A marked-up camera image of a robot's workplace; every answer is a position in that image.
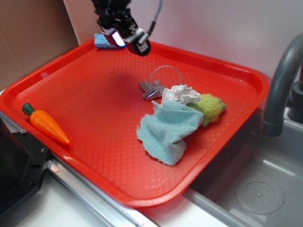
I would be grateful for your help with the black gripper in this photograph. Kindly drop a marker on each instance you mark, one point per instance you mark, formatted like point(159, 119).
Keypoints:
point(115, 20)

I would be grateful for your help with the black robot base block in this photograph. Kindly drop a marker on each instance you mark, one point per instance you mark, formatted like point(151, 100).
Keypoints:
point(23, 161)

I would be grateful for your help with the blue sponge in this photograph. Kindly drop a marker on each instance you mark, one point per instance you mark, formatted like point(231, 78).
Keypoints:
point(101, 42)

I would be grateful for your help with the brown cardboard panel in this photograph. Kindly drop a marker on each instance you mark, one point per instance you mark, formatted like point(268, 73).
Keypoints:
point(32, 33)

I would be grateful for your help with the crumpled white paper towel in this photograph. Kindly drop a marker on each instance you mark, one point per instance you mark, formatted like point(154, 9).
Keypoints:
point(182, 94)

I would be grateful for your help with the red plastic tray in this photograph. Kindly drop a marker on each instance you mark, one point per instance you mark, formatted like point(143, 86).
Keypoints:
point(94, 96)

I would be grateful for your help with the light blue microfiber cloth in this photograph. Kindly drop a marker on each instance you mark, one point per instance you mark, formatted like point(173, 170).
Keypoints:
point(163, 132)

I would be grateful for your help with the orange toy carrot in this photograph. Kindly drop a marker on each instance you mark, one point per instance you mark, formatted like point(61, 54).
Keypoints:
point(45, 123)

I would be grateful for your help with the green plush toy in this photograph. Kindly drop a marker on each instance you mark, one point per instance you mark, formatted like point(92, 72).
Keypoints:
point(211, 107)

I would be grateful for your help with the grey faucet spout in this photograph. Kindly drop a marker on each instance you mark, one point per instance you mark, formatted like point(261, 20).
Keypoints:
point(286, 74)

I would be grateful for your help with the dark faucet knob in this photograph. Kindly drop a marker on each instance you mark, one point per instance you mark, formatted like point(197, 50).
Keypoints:
point(295, 101)

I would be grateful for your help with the grey sink basin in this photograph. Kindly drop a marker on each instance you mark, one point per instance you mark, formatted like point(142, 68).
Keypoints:
point(255, 180)

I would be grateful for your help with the silver keys on ring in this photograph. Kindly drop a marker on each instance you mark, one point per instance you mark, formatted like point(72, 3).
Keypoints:
point(154, 89)

